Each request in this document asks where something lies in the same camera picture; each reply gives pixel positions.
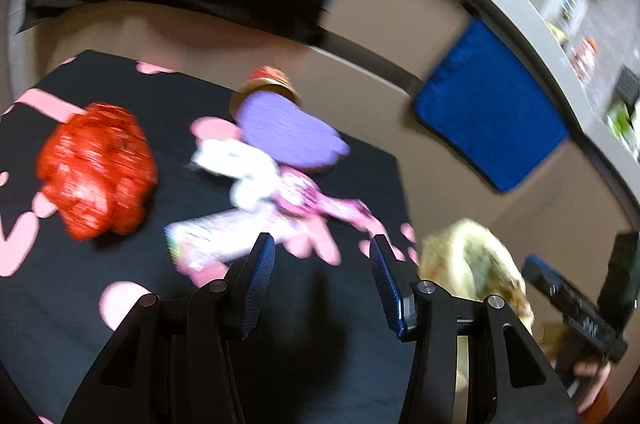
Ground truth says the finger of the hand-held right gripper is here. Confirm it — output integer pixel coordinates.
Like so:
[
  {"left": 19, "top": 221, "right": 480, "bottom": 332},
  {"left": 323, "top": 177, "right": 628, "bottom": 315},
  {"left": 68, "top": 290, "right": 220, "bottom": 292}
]
[
  {"left": 597, "top": 231, "right": 640, "bottom": 335},
  {"left": 522, "top": 255, "right": 576, "bottom": 310}
]

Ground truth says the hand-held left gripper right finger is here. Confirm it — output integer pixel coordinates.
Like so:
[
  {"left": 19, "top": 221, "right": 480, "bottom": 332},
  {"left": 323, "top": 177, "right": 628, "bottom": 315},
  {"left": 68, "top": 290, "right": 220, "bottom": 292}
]
[{"left": 369, "top": 234, "right": 581, "bottom": 424}]

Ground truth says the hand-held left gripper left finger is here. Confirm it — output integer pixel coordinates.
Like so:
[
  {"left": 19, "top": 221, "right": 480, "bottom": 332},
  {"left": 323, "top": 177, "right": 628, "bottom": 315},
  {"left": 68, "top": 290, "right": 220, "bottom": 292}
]
[{"left": 60, "top": 231, "right": 277, "bottom": 424}]

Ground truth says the pink and white snack packet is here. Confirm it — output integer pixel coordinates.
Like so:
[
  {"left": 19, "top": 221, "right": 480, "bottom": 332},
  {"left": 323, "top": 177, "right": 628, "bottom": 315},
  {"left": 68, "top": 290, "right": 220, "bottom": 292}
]
[{"left": 164, "top": 207, "right": 301, "bottom": 277}]

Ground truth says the pink printed wrapper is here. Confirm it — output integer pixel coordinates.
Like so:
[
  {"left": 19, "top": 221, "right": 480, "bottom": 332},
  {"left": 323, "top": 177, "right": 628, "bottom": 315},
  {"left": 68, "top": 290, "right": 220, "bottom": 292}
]
[{"left": 272, "top": 167, "right": 373, "bottom": 225}]

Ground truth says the red plastic bag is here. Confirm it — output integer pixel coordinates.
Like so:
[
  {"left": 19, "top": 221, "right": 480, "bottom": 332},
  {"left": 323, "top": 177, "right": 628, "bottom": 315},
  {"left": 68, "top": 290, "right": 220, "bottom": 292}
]
[{"left": 36, "top": 103, "right": 160, "bottom": 241}]

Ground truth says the brown cup with red top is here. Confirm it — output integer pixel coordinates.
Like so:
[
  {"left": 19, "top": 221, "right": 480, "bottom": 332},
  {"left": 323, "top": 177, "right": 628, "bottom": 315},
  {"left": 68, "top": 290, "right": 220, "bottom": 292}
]
[{"left": 229, "top": 65, "right": 301, "bottom": 115}]

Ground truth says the person's right hand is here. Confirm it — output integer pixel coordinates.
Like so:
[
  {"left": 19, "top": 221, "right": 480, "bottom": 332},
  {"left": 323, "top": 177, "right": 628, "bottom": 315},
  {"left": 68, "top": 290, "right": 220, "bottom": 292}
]
[{"left": 570, "top": 361, "right": 612, "bottom": 412}]

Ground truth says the black pink printed tablecloth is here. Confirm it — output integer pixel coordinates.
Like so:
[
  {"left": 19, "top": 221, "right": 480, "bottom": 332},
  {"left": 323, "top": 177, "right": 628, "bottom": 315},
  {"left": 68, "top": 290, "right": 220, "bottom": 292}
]
[{"left": 0, "top": 49, "right": 416, "bottom": 424}]

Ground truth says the green plastic bag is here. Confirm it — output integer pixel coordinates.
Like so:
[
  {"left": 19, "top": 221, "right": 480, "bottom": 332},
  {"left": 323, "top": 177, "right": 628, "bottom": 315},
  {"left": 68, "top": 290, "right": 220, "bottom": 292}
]
[{"left": 607, "top": 102, "right": 640, "bottom": 140}]

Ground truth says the blue towel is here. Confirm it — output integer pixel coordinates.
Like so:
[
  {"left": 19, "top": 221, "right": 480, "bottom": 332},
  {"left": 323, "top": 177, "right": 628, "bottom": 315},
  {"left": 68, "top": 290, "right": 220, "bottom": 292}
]
[{"left": 412, "top": 17, "right": 571, "bottom": 192}]

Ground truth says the orange-capped clear bottle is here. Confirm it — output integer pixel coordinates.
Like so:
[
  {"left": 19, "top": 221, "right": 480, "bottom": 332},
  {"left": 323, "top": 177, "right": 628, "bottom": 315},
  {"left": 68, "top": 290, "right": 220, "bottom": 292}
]
[{"left": 570, "top": 37, "right": 598, "bottom": 80}]

